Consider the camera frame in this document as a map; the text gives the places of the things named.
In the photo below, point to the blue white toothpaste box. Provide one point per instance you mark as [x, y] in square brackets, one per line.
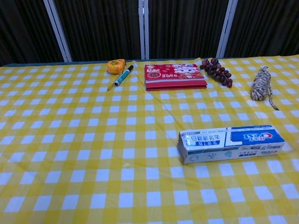
[233, 144]

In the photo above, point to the red desk calendar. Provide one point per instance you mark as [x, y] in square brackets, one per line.
[172, 75]

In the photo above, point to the black capped marker pen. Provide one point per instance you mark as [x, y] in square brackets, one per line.
[123, 75]

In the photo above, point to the orange tape measure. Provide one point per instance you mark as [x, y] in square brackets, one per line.
[115, 66]

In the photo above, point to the yellow white checkered tablecloth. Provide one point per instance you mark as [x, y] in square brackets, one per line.
[93, 140]

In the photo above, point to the dark purple grape bunch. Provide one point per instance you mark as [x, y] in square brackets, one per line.
[216, 70]

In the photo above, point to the white partition frame post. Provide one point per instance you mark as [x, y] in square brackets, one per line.
[224, 28]
[59, 30]
[143, 28]

